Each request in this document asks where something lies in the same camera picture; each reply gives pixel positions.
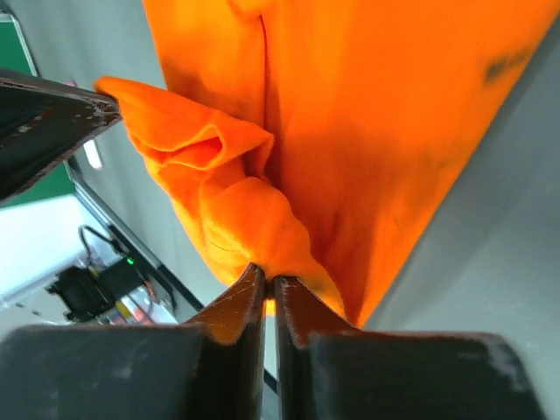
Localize orange t shirt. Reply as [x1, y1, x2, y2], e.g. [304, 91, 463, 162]
[95, 1, 559, 326]

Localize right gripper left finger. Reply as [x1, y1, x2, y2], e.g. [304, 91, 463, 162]
[1, 265, 265, 419]

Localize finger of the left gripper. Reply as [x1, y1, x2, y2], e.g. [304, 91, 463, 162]
[1, 68, 122, 202]

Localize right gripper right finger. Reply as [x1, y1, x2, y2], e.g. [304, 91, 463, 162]
[274, 277, 545, 419]

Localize pink white marker pen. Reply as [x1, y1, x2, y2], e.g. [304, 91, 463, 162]
[83, 140, 103, 171]

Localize green ring binder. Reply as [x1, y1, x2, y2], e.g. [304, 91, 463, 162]
[1, 13, 74, 207]

